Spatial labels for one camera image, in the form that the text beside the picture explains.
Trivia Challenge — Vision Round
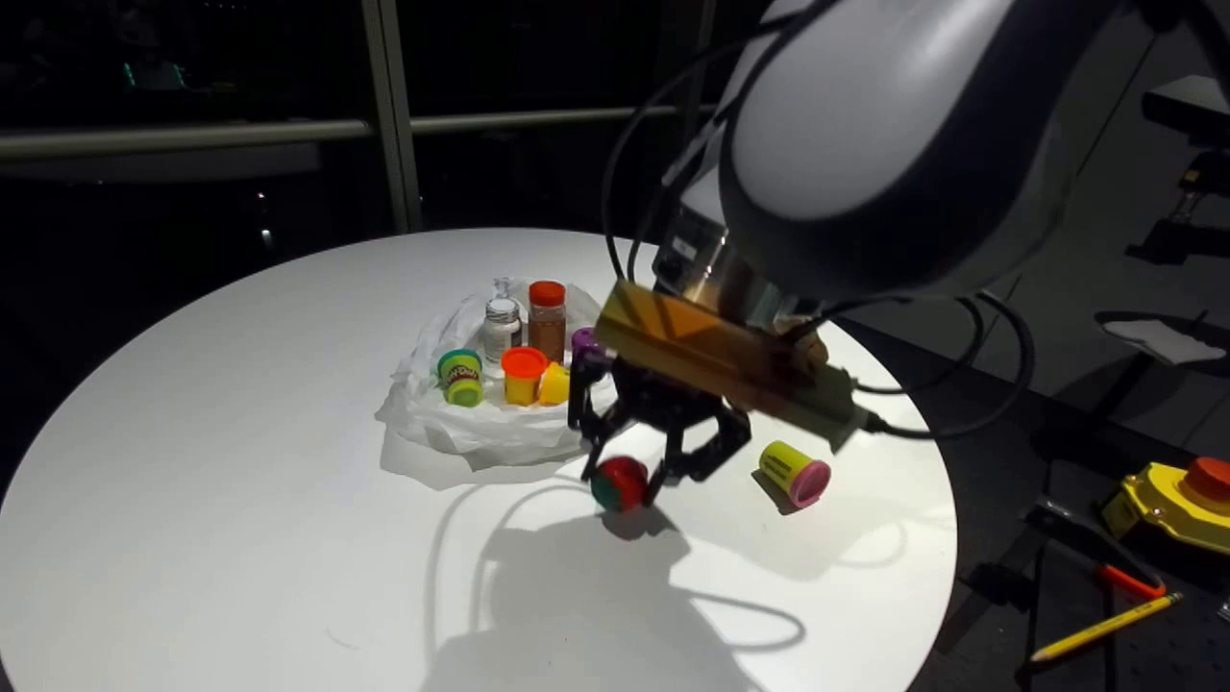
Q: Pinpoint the grey horizontal window rail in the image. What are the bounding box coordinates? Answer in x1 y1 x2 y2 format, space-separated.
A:
0 98 685 166

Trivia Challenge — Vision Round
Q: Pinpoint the black camera on stand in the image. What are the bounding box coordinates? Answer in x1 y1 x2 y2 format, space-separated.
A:
1128 74 1230 274

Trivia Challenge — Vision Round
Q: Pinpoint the grey flat stand plate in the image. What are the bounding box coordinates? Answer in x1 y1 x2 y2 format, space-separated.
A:
1095 309 1230 371

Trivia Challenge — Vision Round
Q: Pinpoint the glass jar white powder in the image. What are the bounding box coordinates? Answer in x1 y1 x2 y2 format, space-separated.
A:
478 297 528 371

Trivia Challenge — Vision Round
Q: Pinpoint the black and red tool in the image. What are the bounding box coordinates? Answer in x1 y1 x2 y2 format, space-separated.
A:
1028 498 1174 608

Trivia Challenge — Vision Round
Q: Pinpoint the yellow emergency stop box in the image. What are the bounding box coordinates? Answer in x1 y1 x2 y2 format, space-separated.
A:
1104 456 1230 559

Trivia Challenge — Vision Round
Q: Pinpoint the tan wooden mount plate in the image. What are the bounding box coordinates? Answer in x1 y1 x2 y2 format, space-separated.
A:
594 277 864 456

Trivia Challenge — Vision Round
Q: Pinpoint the white plastic bag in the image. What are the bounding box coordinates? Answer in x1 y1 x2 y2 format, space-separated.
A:
372 274 618 472

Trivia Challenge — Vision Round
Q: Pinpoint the yellow tub orange lid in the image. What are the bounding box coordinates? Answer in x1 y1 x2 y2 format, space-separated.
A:
496 343 554 409

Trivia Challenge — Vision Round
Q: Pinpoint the red green ball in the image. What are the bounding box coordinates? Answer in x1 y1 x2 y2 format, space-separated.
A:
587 456 662 532

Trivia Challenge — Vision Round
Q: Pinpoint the green tub red label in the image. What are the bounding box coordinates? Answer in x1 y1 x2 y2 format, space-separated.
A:
436 348 489 413

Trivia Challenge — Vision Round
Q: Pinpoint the yellow-green tub pink lid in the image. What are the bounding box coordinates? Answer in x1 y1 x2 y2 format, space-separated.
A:
750 440 836 517

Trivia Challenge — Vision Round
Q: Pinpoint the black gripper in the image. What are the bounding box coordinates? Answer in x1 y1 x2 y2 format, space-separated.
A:
564 348 759 513

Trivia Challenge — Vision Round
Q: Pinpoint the yellow pencil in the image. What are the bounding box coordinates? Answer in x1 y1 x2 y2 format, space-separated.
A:
1028 590 1184 670

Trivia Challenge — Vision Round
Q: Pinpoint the grey window post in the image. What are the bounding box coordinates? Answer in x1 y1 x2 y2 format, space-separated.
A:
357 0 427 236

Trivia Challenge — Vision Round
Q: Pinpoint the brown spice jar orange lid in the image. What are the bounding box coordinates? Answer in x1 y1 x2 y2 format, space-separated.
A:
525 277 573 367

